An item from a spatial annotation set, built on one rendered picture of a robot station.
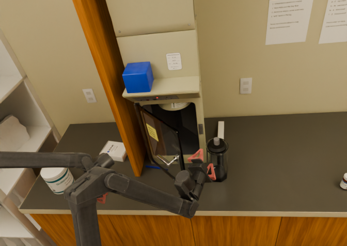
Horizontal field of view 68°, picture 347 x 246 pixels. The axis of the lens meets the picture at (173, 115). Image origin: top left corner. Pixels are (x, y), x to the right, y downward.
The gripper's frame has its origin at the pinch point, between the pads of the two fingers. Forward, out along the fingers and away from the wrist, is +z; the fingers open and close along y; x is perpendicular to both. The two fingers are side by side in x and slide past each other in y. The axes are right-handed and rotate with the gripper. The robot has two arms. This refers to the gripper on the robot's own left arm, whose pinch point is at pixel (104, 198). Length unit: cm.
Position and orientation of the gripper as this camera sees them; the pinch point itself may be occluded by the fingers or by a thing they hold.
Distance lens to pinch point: 128.5
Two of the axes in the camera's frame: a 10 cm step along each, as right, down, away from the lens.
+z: 1.3, 7.8, 6.2
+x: -9.9, 0.5, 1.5
